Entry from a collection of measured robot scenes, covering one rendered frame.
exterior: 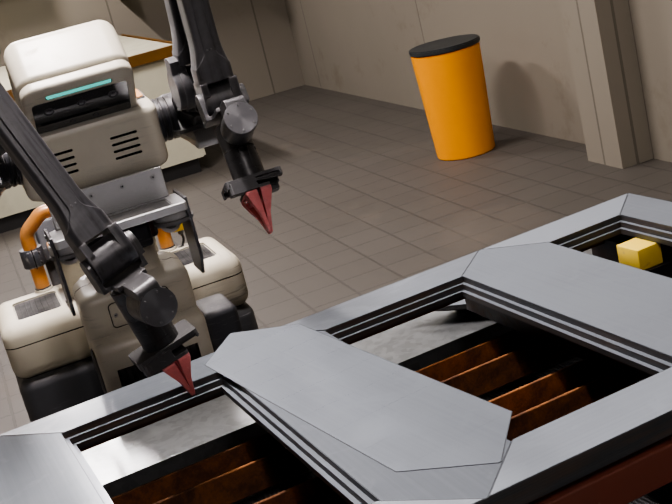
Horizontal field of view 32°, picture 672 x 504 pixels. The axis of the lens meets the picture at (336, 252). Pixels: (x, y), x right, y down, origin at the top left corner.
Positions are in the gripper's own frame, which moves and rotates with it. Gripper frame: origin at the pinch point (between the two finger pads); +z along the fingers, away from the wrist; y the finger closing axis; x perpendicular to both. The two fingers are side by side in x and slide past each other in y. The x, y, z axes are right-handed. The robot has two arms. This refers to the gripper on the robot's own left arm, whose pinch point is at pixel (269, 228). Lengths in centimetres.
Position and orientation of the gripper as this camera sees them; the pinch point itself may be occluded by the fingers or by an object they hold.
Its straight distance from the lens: 198.7
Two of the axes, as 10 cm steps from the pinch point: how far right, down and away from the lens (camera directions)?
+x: -2.0, 2.4, 9.5
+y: 9.1, -3.1, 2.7
